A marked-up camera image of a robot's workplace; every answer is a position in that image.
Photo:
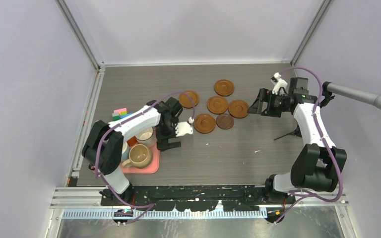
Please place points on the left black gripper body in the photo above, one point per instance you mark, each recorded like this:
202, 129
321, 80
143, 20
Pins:
167, 131

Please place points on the colourful toy brick stack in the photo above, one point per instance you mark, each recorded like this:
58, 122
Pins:
120, 113

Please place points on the grey cup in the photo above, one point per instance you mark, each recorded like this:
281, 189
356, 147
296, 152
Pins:
147, 137

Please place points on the orange cup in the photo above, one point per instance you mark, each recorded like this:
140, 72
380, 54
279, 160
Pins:
131, 142

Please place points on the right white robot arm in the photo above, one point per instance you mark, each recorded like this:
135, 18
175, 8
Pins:
318, 166

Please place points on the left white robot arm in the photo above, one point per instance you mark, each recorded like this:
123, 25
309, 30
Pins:
104, 144

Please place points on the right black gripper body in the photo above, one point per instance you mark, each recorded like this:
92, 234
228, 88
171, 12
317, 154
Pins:
276, 105

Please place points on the brown coaster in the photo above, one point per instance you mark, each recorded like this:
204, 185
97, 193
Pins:
238, 109
224, 87
217, 105
204, 123
188, 99

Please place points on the aluminium frame rail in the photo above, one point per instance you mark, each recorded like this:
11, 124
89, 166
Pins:
97, 203

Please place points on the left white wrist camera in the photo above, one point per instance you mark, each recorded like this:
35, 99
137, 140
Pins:
183, 128

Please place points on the pink plastic tray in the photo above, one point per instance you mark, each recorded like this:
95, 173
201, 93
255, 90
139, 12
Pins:
151, 169

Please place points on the dark walnut coaster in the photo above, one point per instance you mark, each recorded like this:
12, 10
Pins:
225, 121

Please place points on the grey microphone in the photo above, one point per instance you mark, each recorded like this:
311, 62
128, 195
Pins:
357, 95

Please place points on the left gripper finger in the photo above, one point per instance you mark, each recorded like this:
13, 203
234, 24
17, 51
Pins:
162, 145
173, 145

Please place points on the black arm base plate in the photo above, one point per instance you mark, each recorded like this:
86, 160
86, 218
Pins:
198, 198

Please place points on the white mug blue handle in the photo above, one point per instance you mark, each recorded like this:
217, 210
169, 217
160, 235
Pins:
125, 151

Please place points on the beige mug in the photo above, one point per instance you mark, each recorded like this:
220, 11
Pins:
140, 156

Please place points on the black microphone tripod stand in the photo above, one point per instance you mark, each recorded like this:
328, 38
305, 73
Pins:
292, 133

